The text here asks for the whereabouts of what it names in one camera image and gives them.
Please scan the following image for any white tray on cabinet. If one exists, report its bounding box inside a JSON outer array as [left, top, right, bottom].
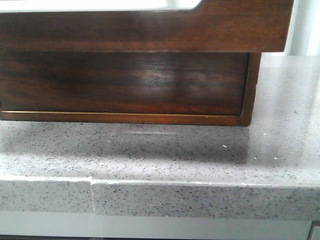
[[0, 0, 201, 13]]

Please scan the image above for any dark wooden drawer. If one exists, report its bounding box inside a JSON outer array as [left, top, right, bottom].
[[0, 0, 293, 53]]

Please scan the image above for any dark wooden drawer cabinet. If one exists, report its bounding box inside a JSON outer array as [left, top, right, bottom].
[[0, 51, 261, 126]]

